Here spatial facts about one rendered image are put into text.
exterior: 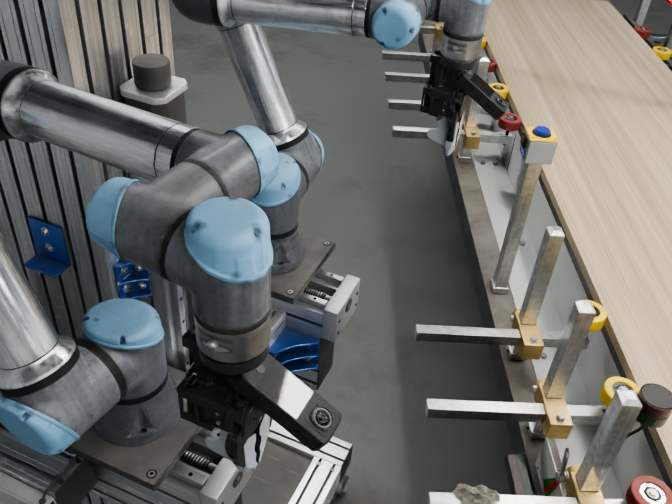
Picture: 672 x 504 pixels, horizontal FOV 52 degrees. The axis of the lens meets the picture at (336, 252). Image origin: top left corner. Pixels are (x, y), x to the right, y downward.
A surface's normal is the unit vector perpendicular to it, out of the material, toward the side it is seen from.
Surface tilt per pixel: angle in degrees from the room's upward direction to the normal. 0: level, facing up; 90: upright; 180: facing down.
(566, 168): 0
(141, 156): 70
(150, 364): 90
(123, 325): 7
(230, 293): 90
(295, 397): 28
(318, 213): 0
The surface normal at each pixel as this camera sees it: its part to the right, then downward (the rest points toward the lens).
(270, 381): 0.48, -0.54
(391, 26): -0.29, 0.59
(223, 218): 0.06, -0.78
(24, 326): 0.68, 0.15
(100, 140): -0.47, 0.20
